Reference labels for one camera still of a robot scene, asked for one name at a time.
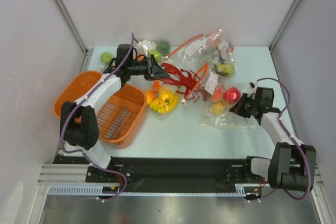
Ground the red apple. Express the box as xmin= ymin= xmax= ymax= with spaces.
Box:
xmin=223 ymin=87 xmax=241 ymax=104

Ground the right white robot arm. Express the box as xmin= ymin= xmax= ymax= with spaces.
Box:
xmin=229 ymin=87 xmax=317 ymax=192

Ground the green apple far left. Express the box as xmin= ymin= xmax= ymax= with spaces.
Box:
xmin=100 ymin=52 xmax=113 ymax=64

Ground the red plastic lobster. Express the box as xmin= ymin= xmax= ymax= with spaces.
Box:
xmin=161 ymin=63 xmax=209 ymax=102

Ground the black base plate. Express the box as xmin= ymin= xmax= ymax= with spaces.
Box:
xmin=52 ymin=155 xmax=274 ymax=194

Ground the green pear in bag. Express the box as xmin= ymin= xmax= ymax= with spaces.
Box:
xmin=216 ymin=63 xmax=235 ymax=77

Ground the dark green broccoli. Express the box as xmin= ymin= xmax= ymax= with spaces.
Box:
xmin=156 ymin=40 xmax=170 ymax=54

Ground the zip bag with orange seal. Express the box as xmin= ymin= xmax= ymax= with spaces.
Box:
xmin=181 ymin=63 xmax=256 ymax=129

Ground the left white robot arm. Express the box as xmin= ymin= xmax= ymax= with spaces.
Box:
xmin=60 ymin=44 xmax=170 ymax=182

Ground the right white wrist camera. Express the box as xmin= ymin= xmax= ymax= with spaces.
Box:
xmin=248 ymin=81 xmax=258 ymax=97

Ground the dotted clear zip bag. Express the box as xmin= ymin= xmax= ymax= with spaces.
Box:
xmin=165 ymin=27 xmax=237 ymax=78

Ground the yellow bell pepper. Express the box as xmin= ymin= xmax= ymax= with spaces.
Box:
xmin=158 ymin=87 xmax=180 ymax=113

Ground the peach apple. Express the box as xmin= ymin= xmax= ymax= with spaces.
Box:
xmin=209 ymin=88 xmax=225 ymax=103

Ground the orange fruit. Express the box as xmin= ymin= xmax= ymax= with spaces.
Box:
xmin=145 ymin=90 xmax=156 ymax=105

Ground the green apple in bag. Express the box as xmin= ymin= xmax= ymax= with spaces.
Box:
xmin=149 ymin=50 xmax=162 ymax=62

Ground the white cauliflower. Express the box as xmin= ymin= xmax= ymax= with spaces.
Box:
xmin=137 ymin=39 xmax=156 ymax=54

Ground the orange plastic basket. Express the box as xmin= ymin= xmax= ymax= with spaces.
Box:
xmin=54 ymin=70 xmax=146 ymax=148

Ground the aluminium front rail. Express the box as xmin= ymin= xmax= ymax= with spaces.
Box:
xmin=37 ymin=164 xmax=89 ymax=185

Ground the yellow lemon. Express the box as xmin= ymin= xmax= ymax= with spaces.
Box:
xmin=211 ymin=102 xmax=225 ymax=115

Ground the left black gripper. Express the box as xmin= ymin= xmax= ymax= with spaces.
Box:
xmin=127 ymin=55 xmax=170 ymax=81

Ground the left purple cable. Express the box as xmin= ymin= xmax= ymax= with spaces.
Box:
xmin=59 ymin=33 xmax=140 ymax=198

